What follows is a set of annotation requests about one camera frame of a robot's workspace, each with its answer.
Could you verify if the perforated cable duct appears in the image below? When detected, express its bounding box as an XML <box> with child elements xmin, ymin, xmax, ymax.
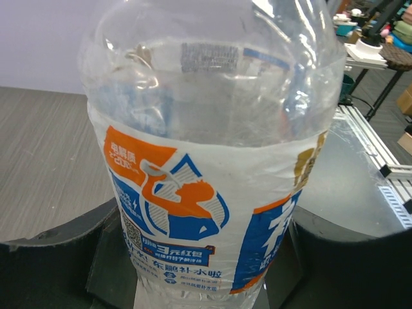
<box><xmin>379</xmin><ymin>186</ymin><xmax>411</xmax><ymax>229</ymax></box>

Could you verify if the black metal table frame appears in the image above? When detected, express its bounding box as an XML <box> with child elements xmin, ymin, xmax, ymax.
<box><xmin>353</xmin><ymin>69</ymin><xmax>411</xmax><ymax>126</ymax></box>

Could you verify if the labelled clear plastic bottle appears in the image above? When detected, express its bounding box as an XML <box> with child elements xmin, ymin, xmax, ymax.
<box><xmin>79</xmin><ymin>1</ymin><xmax>346</xmax><ymax>308</ymax></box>

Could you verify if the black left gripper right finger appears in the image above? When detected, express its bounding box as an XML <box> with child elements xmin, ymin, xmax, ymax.
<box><xmin>265</xmin><ymin>207</ymin><xmax>411</xmax><ymax>308</ymax></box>

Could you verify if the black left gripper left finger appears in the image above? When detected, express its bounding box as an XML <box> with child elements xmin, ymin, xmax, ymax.
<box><xmin>1</xmin><ymin>199</ymin><xmax>137</xmax><ymax>308</ymax></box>

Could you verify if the teal bin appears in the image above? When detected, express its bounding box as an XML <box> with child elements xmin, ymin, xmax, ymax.
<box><xmin>339</xmin><ymin>74</ymin><xmax>355</xmax><ymax>101</ymax></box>

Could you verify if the cardboard box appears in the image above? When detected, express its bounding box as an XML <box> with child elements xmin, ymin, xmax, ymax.
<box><xmin>397</xmin><ymin>84</ymin><xmax>412</xmax><ymax>117</ymax></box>

